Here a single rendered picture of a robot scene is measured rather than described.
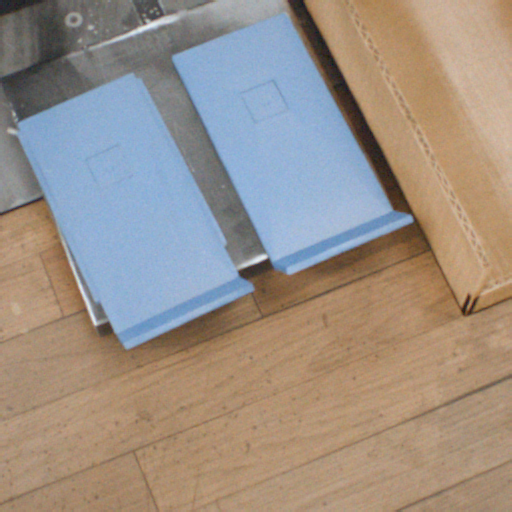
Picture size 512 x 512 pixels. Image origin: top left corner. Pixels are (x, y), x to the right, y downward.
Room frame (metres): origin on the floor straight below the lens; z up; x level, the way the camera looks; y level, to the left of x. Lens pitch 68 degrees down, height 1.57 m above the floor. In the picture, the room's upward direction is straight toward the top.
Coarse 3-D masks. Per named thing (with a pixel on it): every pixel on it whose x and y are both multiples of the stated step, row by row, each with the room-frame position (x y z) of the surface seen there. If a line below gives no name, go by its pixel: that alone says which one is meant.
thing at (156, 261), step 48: (96, 96) 0.35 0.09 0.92; (48, 144) 0.32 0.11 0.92; (96, 144) 0.32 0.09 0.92; (144, 144) 0.32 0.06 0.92; (96, 192) 0.30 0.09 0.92; (144, 192) 0.30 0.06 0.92; (192, 192) 0.29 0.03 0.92; (96, 240) 0.27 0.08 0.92; (144, 240) 0.27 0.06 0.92; (192, 240) 0.27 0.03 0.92; (144, 288) 0.24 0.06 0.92; (192, 288) 0.24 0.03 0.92; (240, 288) 0.23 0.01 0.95; (144, 336) 0.21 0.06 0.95
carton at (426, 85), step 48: (336, 0) 0.39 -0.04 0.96; (384, 0) 0.43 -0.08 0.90; (432, 0) 0.43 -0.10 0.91; (480, 0) 0.43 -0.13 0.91; (336, 48) 0.39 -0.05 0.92; (384, 48) 0.39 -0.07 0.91; (432, 48) 0.39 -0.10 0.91; (480, 48) 0.39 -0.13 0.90; (384, 96) 0.33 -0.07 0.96; (432, 96) 0.36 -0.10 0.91; (480, 96) 0.36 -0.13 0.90; (384, 144) 0.33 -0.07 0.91; (432, 144) 0.33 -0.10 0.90; (480, 144) 0.33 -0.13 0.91; (432, 192) 0.28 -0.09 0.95; (480, 192) 0.30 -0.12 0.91; (432, 240) 0.27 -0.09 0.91; (480, 240) 0.27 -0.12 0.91; (480, 288) 0.23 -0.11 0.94
